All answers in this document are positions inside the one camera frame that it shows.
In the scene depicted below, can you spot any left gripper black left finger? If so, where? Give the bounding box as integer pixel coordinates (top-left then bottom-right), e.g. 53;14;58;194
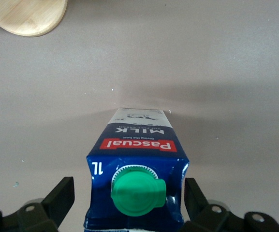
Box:
0;176;75;232

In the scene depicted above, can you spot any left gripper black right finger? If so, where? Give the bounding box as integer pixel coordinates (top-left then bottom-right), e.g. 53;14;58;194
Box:
184;177;279;232

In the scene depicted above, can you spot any blue milk carton green cap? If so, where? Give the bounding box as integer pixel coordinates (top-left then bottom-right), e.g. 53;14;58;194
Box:
83;107;191;232

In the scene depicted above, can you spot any wooden mug tree stand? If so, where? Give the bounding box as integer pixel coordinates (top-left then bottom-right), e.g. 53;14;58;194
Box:
0;0;69;38

